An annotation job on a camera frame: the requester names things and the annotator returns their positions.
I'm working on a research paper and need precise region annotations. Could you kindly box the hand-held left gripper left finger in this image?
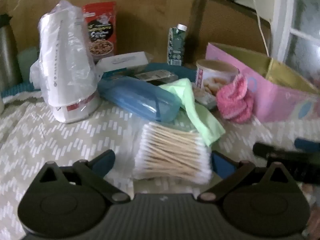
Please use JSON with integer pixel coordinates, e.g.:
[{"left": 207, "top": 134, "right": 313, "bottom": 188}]
[{"left": 37, "top": 149, "right": 130, "bottom": 203}]

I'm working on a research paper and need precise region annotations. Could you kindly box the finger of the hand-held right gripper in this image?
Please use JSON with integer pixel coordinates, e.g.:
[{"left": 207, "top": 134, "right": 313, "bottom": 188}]
[
  {"left": 294, "top": 138, "right": 320, "bottom": 153},
  {"left": 252, "top": 142, "right": 320, "bottom": 183}
]

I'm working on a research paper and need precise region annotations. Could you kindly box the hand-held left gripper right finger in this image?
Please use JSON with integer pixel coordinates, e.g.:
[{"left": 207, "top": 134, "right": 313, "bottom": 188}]
[{"left": 199, "top": 151, "right": 292, "bottom": 203}]

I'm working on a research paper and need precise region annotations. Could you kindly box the cotton swab pack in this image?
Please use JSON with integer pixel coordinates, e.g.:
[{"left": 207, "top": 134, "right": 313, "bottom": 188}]
[{"left": 132, "top": 122, "right": 213, "bottom": 184}]

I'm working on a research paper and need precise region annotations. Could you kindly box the light green cloth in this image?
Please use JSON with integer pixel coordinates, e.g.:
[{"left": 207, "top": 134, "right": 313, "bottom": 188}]
[{"left": 159, "top": 78, "right": 225, "bottom": 147}]

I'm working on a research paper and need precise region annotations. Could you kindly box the pink tin box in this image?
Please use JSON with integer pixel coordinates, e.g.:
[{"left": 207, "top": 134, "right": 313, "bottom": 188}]
[{"left": 205, "top": 42, "right": 320, "bottom": 124}]

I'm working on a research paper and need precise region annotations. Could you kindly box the pink fuzzy sock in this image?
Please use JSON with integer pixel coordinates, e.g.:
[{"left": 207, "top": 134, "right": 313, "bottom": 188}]
[{"left": 215, "top": 75, "right": 255, "bottom": 123}]

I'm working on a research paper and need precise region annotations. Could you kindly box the blue plastic case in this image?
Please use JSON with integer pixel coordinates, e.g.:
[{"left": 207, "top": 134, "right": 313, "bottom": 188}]
[{"left": 97, "top": 76, "right": 181, "bottom": 123}]

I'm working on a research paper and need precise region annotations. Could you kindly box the white printed packet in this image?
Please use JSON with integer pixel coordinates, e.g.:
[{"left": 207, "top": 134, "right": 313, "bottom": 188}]
[{"left": 134, "top": 70, "right": 178, "bottom": 83}]

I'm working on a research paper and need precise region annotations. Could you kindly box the patterned beige blanket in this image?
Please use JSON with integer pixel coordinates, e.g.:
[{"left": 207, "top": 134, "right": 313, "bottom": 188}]
[{"left": 0, "top": 90, "right": 320, "bottom": 240}]

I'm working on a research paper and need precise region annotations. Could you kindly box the small printed packet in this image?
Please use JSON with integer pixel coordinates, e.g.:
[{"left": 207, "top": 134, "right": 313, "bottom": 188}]
[{"left": 194, "top": 87, "right": 217, "bottom": 110}]

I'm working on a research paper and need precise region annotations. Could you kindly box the cookie tin can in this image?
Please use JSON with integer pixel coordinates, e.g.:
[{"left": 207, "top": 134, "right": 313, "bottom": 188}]
[{"left": 195, "top": 59, "right": 240, "bottom": 96}]

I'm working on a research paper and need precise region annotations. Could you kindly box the bagged stack of paper cups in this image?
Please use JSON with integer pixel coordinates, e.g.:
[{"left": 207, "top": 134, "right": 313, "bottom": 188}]
[{"left": 29, "top": 0, "right": 99, "bottom": 124}]

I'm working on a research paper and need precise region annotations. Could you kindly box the teal mat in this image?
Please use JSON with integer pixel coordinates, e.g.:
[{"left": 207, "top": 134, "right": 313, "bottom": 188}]
[{"left": 0, "top": 62, "right": 198, "bottom": 99}]

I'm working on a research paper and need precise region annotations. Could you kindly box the green drink carton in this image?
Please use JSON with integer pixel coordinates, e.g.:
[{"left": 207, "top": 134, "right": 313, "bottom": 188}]
[{"left": 167, "top": 24, "right": 188, "bottom": 66}]

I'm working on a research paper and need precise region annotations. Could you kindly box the frosted glass window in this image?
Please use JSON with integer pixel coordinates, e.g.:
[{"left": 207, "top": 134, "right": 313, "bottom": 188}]
[{"left": 272, "top": 0, "right": 320, "bottom": 80}]

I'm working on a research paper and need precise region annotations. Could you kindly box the red snack pouch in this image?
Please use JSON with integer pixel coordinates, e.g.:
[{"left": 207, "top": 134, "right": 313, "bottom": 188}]
[{"left": 82, "top": 1, "right": 117, "bottom": 64}]

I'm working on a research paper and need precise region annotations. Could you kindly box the brown rounded panel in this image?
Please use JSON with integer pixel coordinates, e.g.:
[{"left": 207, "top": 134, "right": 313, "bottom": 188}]
[{"left": 186, "top": 0, "right": 273, "bottom": 68}]

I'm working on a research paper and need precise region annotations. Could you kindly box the steel thermos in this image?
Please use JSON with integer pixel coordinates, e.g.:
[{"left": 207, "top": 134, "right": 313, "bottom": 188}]
[{"left": 0, "top": 14, "right": 22, "bottom": 88}]

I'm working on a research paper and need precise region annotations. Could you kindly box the brown cardboard sheet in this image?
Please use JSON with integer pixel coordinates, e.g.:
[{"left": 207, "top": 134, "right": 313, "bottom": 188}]
[{"left": 0, "top": 0, "right": 195, "bottom": 65}]

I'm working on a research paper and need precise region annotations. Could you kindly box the white cable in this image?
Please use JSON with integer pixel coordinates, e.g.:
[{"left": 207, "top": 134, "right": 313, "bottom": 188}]
[{"left": 246, "top": 0, "right": 272, "bottom": 57}]

